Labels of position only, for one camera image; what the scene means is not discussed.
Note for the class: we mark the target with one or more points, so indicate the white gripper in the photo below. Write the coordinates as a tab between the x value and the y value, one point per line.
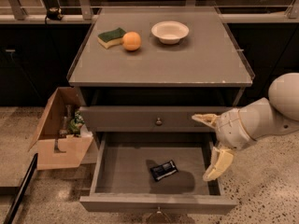
228	129

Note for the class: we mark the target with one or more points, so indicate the dark blue rxbar packet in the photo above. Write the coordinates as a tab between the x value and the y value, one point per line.
163	170

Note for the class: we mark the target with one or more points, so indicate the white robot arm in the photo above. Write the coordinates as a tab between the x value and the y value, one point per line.
276	115

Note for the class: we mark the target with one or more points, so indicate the round brass drawer knob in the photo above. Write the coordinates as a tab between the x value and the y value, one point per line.
159	122

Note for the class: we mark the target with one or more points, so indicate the open grey middle drawer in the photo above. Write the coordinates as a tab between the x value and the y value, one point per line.
122	181

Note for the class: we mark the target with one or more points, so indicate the brass lower drawer knob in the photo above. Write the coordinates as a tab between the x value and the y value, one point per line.
158	217

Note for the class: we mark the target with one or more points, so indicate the grey drawer cabinet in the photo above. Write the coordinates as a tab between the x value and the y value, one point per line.
203	69

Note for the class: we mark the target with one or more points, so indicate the closed grey top drawer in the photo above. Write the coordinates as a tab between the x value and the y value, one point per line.
129	118

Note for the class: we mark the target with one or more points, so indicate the white paper bowl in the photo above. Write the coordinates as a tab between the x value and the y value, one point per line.
170	32

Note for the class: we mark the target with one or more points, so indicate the orange fruit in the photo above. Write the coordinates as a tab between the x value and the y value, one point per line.
131	41

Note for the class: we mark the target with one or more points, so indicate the green snack bag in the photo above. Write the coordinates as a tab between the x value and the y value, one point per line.
76	123

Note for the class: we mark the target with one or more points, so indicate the green yellow sponge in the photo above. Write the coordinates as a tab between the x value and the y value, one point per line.
111	38

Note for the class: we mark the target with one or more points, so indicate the open cardboard box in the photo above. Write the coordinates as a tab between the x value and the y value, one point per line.
57	148

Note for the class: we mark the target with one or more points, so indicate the black bar on floor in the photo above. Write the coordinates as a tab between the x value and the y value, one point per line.
21	191

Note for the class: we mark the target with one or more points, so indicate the black device on ledge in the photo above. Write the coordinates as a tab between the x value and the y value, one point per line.
54	13

